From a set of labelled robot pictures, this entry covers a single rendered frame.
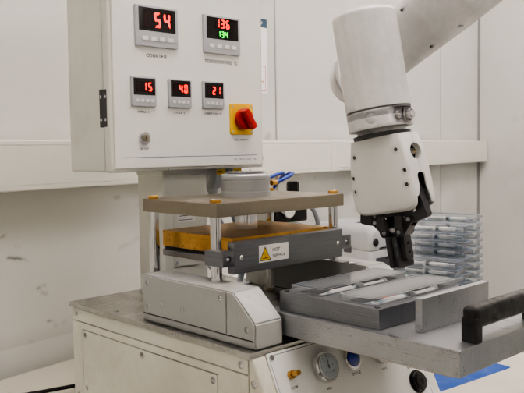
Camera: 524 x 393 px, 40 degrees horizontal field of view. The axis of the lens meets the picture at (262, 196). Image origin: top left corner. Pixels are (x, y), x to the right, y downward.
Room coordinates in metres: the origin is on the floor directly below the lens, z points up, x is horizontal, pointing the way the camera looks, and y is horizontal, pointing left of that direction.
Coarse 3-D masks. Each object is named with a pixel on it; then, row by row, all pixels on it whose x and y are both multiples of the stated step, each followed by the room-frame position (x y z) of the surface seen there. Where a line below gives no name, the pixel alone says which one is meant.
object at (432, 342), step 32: (480, 288) 0.90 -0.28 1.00; (288, 320) 0.92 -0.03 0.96; (320, 320) 0.88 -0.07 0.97; (416, 320) 0.82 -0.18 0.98; (448, 320) 0.85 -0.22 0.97; (512, 320) 0.87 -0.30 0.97; (352, 352) 0.87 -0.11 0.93; (384, 352) 0.81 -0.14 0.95; (416, 352) 0.78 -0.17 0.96; (448, 352) 0.75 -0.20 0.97; (480, 352) 0.77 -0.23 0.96; (512, 352) 0.82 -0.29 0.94
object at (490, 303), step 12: (492, 300) 0.80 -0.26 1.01; (504, 300) 0.81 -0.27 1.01; (516, 300) 0.82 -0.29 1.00; (468, 312) 0.77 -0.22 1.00; (480, 312) 0.77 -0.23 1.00; (492, 312) 0.79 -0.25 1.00; (504, 312) 0.80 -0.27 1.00; (516, 312) 0.82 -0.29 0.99; (468, 324) 0.77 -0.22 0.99; (480, 324) 0.77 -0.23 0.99; (468, 336) 0.77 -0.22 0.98; (480, 336) 0.77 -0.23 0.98
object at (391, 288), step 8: (400, 280) 0.96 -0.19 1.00; (408, 280) 0.96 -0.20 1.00; (416, 280) 0.96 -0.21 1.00; (424, 280) 0.96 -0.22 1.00; (432, 280) 0.96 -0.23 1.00; (440, 280) 0.96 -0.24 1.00; (448, 280) 0.96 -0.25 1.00; (368, 288) 0.91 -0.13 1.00; (376, 288) 0.91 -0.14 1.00; (384, 288) 0.91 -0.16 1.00; (392, 288) 0.91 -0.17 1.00; (400, 288) 0.91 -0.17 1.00; (408, 288) 0.91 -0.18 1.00; (416, 288) 0.91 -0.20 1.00; (360, 296) 0.86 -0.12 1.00; (368, 296) 0.86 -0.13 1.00; (376, 296) 0.86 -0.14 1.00; (384, 296) 0.86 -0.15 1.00
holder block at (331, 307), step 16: (448, 288) 0.95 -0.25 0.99; (288, 304) 0.94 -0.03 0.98; (304, 304) 0.91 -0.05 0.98; (320, 304) 0.89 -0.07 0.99; (336, 304) 0.88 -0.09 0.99; (352, 304) 0.86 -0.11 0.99; (384, 304) 0.86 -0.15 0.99; (400, 304) 0.86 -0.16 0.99; (336, 320) 0.88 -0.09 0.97; (352, 320) 0.86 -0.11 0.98; (368, 320) 0.84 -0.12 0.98; (384, 320) 0.84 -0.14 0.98; (400, 320) 0.86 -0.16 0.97
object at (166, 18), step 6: (144, 12) 1.16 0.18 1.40; (150, 12) 1.17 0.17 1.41; (156, 12) 1.18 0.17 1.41; (162, 12) 1.19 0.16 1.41; (168, 12) 1.20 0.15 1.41; (144, 18) 1.16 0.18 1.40; (150, 18) 1.17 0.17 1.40; (156, 18) 1.18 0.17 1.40; (162, 18) 1.19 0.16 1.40; (168, 18) 1.20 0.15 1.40; (144, 24) 1.16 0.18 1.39; (150, 24) 1.17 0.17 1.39; (156, 24) 1.18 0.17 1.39; (162, 24) 1.19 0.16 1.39; (168, 24) 1.20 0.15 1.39; (168, 30) 1.20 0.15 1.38
